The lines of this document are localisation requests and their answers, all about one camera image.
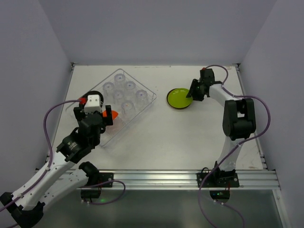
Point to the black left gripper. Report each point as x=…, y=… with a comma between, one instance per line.
x=77, y=114

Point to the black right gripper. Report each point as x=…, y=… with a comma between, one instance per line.
x=197, y=89

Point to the green round plate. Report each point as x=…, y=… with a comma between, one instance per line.
x=177, y=98

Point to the black round plate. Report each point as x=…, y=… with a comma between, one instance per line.
x=95, y=93

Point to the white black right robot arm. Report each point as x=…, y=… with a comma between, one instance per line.
x=239, y=120

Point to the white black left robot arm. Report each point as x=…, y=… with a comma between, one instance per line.
x=28, y=204

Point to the clear dish rack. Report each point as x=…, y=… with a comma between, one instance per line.
x=119, y=122

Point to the orange plastic bowl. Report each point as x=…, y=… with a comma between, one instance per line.
x=114, y=114

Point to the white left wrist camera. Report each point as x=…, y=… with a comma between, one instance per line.
x=93, y=104

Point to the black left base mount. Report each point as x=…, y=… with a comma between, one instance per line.
x=97, y=178

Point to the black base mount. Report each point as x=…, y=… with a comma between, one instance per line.
x=97, y=178
x=221, y=179

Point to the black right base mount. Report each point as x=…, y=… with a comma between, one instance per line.
x=221, y=179

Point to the aluminium front rail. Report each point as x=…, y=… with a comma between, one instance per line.
x=187, y=180

